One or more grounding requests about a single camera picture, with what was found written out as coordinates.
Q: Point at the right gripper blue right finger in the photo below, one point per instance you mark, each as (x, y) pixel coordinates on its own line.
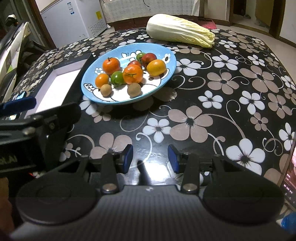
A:
(176, 159)

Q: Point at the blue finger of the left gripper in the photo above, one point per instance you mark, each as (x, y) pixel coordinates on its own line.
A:
(21, 103)

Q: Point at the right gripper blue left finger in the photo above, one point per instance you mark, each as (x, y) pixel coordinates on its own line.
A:
(124, 159)

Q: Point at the brown kiwi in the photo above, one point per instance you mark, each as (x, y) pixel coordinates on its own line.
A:
(134, 90)
(105, 90)

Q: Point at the green apple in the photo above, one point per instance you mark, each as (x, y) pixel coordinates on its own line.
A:
(117, 78)

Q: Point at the yellow orange back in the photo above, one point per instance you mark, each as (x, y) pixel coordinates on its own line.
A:
(156, 67)

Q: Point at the orange with stem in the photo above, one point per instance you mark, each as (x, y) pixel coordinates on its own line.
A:
(111, 65)

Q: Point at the small green fruit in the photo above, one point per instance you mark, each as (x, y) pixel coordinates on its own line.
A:
(139, 56)

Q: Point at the red apple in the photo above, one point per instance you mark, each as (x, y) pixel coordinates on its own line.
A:
(147, 58)

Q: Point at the small red tomato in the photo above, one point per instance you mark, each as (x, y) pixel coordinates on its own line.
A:
(135, 62)

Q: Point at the black white shallow tray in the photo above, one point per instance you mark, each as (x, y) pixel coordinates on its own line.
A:
(60, 86)

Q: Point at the black white scooter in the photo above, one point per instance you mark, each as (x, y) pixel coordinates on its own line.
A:
(18, 53)

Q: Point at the floral black tablecloth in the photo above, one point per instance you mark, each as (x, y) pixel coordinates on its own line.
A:
(235, 99)

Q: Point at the white chest freezer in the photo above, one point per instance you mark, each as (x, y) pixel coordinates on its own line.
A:
(71, 21)

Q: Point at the blue tiger plate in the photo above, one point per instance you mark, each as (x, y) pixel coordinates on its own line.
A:
(125, 54)

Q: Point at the blue plastic bag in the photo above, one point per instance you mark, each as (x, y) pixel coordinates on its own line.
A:
(288, 223)

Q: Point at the covered low cabinet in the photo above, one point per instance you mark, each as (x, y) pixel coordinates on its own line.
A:
(123, 15)

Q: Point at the napa cabbage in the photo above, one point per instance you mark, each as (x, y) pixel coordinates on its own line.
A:
(174, 29)

